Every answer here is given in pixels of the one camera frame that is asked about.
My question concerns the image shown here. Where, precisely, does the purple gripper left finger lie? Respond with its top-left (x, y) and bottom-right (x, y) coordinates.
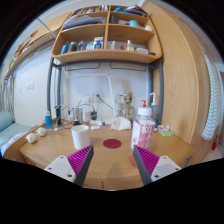
top-left (45, 145), bottom-right (94, 186)

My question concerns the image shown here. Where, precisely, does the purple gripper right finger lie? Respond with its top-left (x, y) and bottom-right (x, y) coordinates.
top-left (133, 146), bottom-right (181, 185)

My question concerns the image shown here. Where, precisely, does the white ceramic mug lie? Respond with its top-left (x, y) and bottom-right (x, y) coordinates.
top-left (71, 125), bottom-right (90, 150)

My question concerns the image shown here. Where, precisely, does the green small packet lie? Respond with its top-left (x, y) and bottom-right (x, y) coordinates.
top-left (160, 131), bottom-right (175, 137)

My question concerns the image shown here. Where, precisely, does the plastic bottle red label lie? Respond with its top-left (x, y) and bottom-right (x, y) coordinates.
top-left (130, 106), bottom-right (156, 151)

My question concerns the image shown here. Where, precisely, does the round dark red coaster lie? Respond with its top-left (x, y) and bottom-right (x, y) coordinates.
top-left (103, 139), bottom-right (121, 149)

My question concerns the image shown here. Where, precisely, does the white tissue pack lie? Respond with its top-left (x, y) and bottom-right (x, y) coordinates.
top-left (111, 117), bottom-right (131, 130)

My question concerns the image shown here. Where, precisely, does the white round plush toy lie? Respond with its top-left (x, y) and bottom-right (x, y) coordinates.
top-left (25, 133), bottom-right (37, 144)

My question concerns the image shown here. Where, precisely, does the blue spray can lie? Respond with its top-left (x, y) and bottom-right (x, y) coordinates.
top-left (44, 111), bottom-right (52, 128)

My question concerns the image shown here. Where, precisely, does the clear pump dispenser bottle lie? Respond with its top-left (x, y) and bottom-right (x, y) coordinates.
top-left (149, 92), bottom-right (158, 123)

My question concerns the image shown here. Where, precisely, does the Groot figurine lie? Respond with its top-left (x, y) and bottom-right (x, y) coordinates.
top-left (120, 92), bottom-right (135, 121)

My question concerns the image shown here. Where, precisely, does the red pump bottle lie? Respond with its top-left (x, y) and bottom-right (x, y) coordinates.
top-left (141, 100), bottom-right (147, 108)

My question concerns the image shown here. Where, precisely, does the teal bed mattress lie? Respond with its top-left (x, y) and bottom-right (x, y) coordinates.
top-left (0, 111), bottom-right (33, 153)

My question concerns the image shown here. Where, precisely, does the striped hanging towel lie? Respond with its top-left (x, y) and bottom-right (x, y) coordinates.
top-left (202, 55), bottom-right (222, 140)

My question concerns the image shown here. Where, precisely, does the wooden wardrobe panel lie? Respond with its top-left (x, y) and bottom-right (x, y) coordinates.
top-left (144, 0), bottom-right (212, 164)

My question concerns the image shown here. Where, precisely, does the black charger with cables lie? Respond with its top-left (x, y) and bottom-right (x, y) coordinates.
top-left (91, 111), bottom-right (97, 120)

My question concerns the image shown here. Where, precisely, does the wooden wall shelf unit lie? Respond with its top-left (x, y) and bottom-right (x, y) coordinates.
top-left (51, 5), bottom-right (162, 64)

